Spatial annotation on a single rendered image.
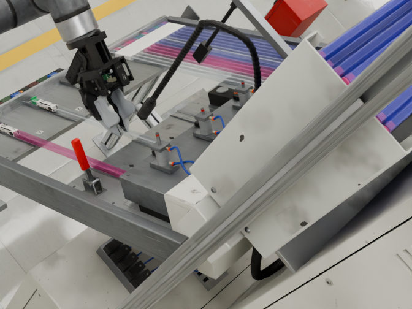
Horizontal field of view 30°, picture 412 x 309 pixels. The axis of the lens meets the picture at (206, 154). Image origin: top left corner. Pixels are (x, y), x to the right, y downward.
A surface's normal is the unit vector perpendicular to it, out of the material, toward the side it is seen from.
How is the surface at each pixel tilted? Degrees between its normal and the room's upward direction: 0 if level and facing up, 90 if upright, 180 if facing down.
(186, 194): 44
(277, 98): 90
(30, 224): 0
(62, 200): 90
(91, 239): 0
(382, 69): 90
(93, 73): 90
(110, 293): 0
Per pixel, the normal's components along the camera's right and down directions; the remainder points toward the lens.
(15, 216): 0.38, -0.44
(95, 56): -0.66, 0.48
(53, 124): -0.18, -0.84
